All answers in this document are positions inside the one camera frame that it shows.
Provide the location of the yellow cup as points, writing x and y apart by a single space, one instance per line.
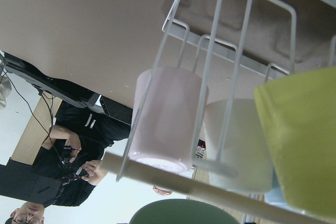
297 115

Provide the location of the person in black clothes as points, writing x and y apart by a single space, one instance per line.
72 153

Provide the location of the light blue cup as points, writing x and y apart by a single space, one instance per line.
275 196

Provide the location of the white wire cup rack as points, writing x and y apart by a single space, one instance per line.
122 166

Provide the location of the pink cup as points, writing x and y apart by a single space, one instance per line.
163 136

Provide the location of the green cup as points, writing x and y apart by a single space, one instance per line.
181 211

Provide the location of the cream white cup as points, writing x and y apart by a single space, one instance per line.
246 151

